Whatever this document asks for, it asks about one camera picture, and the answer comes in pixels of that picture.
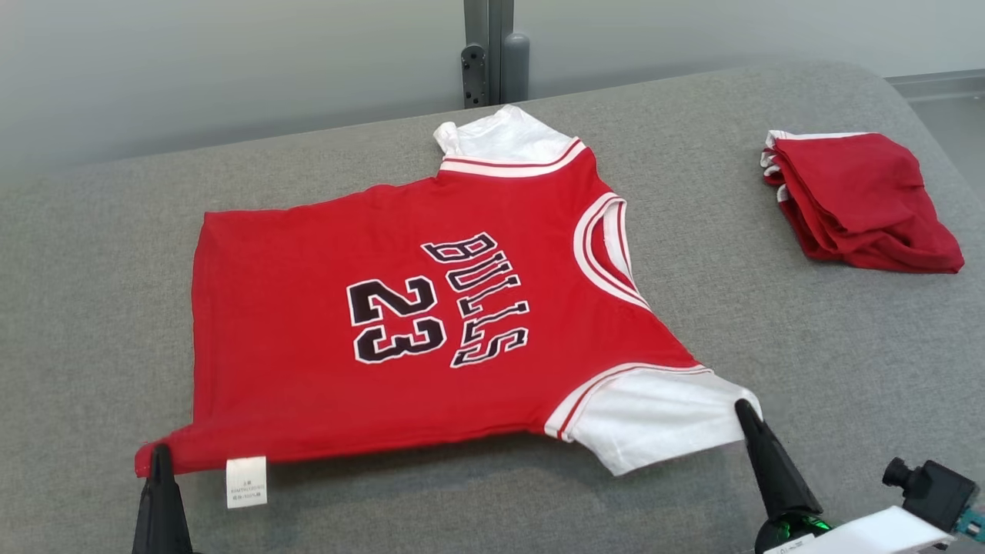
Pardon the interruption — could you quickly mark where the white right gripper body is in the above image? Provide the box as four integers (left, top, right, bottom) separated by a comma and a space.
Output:
754, 504, 951, 554

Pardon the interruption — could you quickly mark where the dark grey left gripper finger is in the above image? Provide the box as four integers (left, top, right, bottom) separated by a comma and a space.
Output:
132, 444, 164, 554
162, 444, 193, 554

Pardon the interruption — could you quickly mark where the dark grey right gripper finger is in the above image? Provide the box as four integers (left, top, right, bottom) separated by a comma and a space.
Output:
735, 399, 793, 528
741, 399, 823, 518

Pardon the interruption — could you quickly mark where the red Bulls basketball jersey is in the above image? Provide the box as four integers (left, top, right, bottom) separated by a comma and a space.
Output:
135, 105, 763, 510

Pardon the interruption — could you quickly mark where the folded red garment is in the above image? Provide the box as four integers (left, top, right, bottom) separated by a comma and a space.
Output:
760, 129, 965, 275

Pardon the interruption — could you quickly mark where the grey aluminium wall post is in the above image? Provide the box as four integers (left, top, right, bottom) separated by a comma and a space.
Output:
460, 0, 532, 108

